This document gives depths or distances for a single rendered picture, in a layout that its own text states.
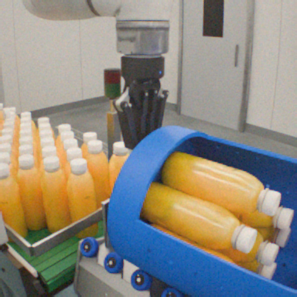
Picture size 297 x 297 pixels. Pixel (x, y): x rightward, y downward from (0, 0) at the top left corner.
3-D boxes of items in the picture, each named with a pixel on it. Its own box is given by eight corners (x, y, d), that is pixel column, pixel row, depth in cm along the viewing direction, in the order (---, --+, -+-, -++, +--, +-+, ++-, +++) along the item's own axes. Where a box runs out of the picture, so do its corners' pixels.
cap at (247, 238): (245, 223, 46) (255, 227, 44) (248, 230, 48) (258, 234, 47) (233, 246, 44) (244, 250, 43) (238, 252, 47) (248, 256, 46)
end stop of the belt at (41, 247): (35, 257, 65) (33, 247, 64) (34, 255, 66) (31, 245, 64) (150, 190, 93) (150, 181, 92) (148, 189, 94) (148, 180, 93)
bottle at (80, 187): (68, 229, 83) (59, 165, 76) (91, 220, 87) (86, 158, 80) (79, 243, 78) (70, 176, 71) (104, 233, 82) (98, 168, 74)
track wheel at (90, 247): (97, 242, 65) (103, 243, 67) (83, 233, 68) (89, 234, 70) (89, 261, 65) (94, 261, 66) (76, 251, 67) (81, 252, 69)
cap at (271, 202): (267, 207, 50) (277, 210, 49) (259, 216, 47) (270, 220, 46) (272, 186, 49) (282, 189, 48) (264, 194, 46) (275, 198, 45)
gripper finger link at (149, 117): (135, 86, 56) (141, 85, 57) (137, 144, 61) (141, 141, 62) (152, 89, 54) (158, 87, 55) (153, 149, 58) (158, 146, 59)
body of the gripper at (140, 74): (141, 52, 57) (141, 99, 61) (109, 56, 51) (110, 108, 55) (175, 54, 53) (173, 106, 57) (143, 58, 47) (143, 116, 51)
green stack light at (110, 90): (112, 98, 110) (112, 84, 108) (100, 96, 114) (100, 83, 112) (124, 95, 115) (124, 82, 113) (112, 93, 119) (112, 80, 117)
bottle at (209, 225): (148, 173, 56) (249, 209, 45) (164, 190, 61) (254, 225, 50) (128, 208, 54) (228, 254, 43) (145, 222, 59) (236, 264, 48)
